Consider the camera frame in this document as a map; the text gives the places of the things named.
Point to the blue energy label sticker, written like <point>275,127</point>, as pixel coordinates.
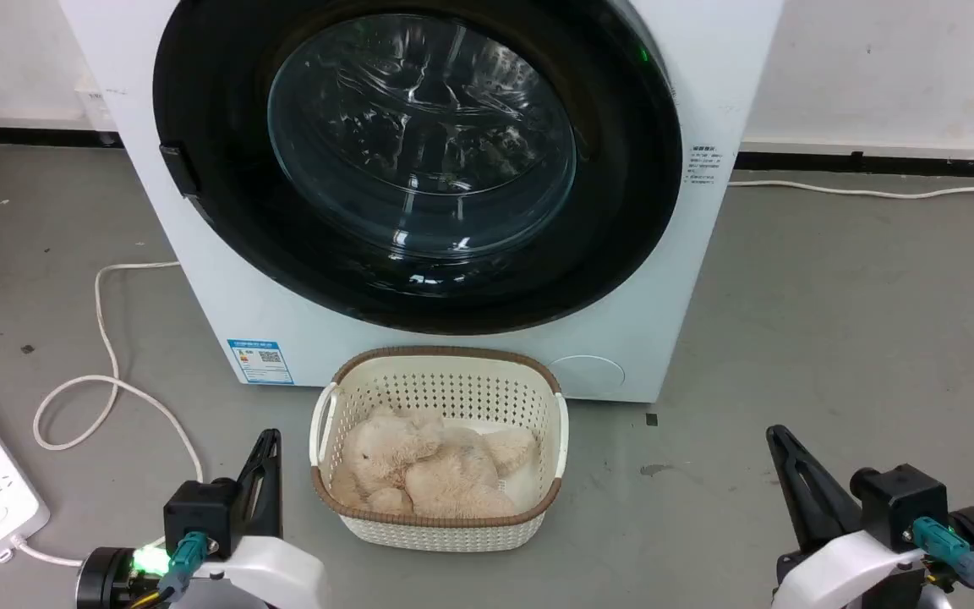
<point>260,362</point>

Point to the left arm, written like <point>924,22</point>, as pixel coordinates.
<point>102,579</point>

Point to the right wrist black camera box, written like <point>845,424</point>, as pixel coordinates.
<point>897,499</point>

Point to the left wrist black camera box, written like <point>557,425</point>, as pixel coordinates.
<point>199,512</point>

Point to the white front-load washing machine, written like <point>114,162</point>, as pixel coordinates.
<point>707,68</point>

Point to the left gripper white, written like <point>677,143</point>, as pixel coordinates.
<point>276,575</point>

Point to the small text warning sticker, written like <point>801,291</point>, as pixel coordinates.
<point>702,164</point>

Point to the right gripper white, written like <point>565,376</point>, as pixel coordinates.
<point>842,575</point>

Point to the cream plastic laundry basket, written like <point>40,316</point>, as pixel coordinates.
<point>445,381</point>

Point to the black round washer door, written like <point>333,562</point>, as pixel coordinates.
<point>419,144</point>

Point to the beige plush bear toy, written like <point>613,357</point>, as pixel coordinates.
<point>419,469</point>

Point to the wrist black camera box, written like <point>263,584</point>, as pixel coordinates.
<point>199,512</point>
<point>897,499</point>

